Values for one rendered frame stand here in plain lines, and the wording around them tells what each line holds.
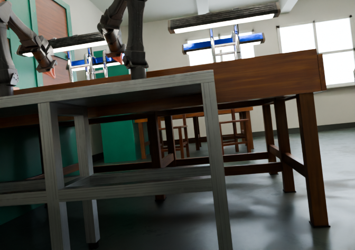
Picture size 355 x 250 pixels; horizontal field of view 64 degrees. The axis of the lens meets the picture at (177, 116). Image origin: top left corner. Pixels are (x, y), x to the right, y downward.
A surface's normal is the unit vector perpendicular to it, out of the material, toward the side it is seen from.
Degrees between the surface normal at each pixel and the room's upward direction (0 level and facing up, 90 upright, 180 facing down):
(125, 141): 90
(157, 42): 90
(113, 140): 90
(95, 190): 90
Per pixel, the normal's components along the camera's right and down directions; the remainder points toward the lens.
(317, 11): -0.13, 0.00
